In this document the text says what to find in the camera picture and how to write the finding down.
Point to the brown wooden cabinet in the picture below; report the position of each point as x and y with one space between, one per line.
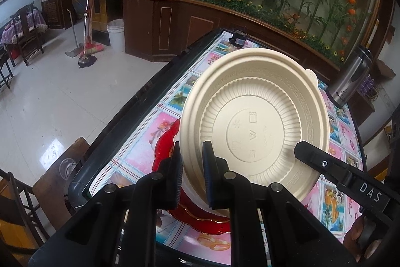
150 26

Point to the purple cloth covered table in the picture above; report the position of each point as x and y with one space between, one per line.
18 26

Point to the stainless steel thermos jug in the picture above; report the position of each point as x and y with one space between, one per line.
347 79

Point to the clear glass cup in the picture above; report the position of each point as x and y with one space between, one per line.
67 168

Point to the large red plastic plate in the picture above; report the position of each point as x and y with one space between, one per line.
200 227

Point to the person's right hand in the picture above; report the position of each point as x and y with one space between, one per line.
353 235

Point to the flat grey mop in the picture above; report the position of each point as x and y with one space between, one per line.
73 52

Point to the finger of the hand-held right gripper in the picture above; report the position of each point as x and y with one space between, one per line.
325 165

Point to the red broom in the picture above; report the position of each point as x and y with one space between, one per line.
93 49

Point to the wicker basket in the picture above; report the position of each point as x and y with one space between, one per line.
50 12

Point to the brown cardboard box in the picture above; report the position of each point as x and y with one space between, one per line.
385 68

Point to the beige plastic bowl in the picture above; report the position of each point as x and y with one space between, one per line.
250 117

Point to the dark wooden dining chair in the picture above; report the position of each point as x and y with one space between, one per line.
31 45

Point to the white plastic bucket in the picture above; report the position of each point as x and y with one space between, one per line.
116 35

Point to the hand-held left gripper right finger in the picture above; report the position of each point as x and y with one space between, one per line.
208 185

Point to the purple bottle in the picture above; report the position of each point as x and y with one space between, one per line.
366 84

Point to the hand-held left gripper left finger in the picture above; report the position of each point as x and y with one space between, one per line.
178 188

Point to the brown wooden chair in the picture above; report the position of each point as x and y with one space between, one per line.
50 192

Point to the small black jar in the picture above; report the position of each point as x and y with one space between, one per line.
237 37

